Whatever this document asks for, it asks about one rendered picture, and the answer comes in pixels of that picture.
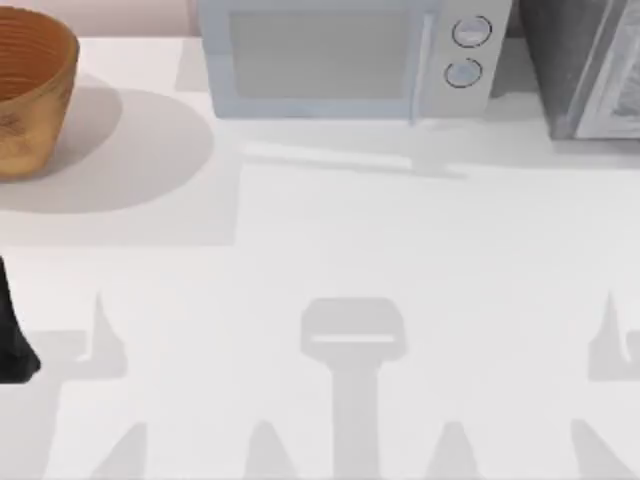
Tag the microwave door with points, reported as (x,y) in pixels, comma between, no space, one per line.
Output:
(320,55)

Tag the microwave knob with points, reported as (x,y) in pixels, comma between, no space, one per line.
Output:
(463,73)
(471,31)

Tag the pale microwave oven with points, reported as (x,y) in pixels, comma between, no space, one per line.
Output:
(480,55)

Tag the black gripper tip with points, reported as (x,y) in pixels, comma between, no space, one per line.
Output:
(11,345)

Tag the brown woven basket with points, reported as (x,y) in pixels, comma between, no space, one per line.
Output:
(30,75)

